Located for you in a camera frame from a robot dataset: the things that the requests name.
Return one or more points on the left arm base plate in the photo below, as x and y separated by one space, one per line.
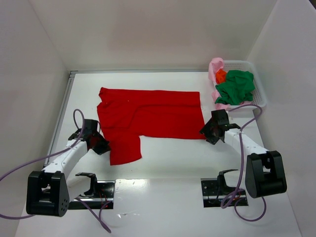
103 195

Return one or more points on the white plastic basket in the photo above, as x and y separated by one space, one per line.
258 94

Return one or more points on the pink t-shirt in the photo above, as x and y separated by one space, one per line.
214 66

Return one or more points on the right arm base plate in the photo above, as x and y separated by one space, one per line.
213 194

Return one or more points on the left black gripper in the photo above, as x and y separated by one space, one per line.
96 142

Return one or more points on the red t-shirt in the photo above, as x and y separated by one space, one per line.
126 115

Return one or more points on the green t-shirt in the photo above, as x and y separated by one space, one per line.
237 88

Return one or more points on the orange t-shirt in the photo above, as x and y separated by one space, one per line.
220 76

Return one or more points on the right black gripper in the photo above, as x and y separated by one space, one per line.
213 131

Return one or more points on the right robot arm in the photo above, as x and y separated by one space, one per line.
264 171

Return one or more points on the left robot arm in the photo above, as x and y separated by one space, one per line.
50 191

